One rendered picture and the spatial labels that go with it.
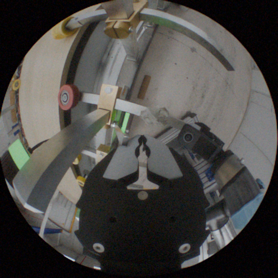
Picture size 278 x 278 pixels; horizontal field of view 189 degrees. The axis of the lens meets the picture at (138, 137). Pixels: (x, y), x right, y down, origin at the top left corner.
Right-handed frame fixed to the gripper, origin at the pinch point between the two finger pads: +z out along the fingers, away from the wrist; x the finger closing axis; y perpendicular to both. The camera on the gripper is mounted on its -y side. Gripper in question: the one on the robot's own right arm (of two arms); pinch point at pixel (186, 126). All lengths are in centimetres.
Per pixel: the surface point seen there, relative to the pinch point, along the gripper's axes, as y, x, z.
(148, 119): -15.4, -1.5, -4.0
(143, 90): -19, 10, 75
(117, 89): -26.1, 4.2, -4.4
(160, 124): -11.7, -1.6, -4.8
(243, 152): 235, 11, 31
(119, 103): -24.6, 0.5, -3.5
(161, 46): -16, 81, 83
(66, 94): -41.1, 1.2, -7.8
